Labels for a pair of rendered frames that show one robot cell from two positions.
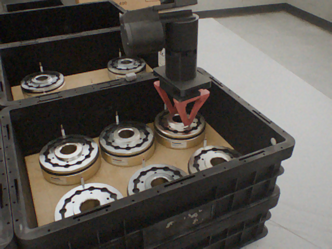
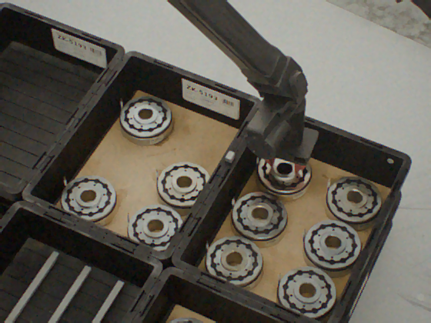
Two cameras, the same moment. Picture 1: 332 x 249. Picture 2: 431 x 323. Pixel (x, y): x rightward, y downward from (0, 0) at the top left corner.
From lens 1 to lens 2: 1.33 m
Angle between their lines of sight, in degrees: 33
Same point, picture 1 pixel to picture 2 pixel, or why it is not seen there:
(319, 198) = not seen: hidden behind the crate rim
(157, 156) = (290, 215)
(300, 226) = (408, 198)
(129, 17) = (265, 133)
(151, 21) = (279, 124)
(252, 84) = not seen: hidden behind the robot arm
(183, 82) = (300, 147)
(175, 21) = (294, 111)
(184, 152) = (307, 197)
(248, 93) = not seen: hidden behind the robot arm
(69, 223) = (342, 306)
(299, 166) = (370, 133)
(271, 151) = (402, 177)
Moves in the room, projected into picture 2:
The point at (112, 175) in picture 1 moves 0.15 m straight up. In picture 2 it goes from (275, 256) to (280, 211)
